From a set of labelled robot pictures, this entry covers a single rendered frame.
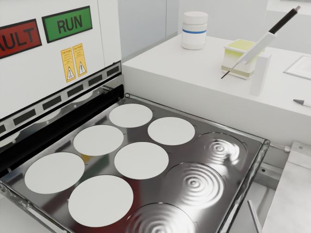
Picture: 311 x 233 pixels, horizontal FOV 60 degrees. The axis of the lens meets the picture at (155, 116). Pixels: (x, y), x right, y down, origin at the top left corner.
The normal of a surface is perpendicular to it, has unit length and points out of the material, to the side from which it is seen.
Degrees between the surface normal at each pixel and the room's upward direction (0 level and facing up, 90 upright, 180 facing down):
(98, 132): 0
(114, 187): 0
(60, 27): 90
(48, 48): 90
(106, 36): 90
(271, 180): 90
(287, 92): 0
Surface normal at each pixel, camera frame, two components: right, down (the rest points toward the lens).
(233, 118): -0.55, 0.46
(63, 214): 0.00, -0.83
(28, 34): 0.84, 0.30
